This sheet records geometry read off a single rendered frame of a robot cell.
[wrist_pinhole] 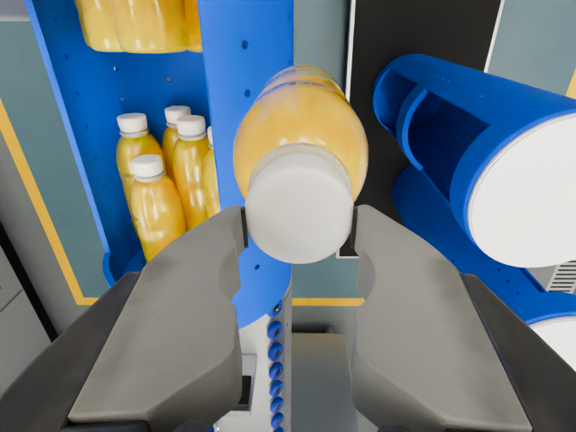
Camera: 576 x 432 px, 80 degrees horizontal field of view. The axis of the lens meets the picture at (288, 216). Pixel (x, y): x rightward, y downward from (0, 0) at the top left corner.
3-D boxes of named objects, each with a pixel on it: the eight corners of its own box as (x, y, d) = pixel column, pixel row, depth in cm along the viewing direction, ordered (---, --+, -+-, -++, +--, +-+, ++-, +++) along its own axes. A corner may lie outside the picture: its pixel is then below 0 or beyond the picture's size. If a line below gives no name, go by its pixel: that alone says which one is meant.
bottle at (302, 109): (339, 148, 31) (378, 282, 15) (260, 145, 31) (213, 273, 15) (347, 63, 28) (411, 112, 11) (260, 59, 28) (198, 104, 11)
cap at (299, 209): (345, 247, 14) (350, 274, 13) (249, 242, 14) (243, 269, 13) (357, 155, 12) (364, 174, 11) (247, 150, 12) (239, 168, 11)
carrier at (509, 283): (438, 224, 161) (470, 168, 147) (563, 408, 85) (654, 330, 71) (381, 208, 158) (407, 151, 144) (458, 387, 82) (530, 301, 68)
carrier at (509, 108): (429, 36, 123) (357, 81, 131) (644, 67, 47) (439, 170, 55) (457, 106, 134) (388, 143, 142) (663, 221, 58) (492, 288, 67)
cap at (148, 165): (155, 161, 50) (153, 149, 49) (169, 168, 47) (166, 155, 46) (129, 169, 47) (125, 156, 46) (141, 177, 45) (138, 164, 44)
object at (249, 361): (220, 359, 94) (207, 416, 80) (219, 349, 92) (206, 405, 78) (257, 360, 94) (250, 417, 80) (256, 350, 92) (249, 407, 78)
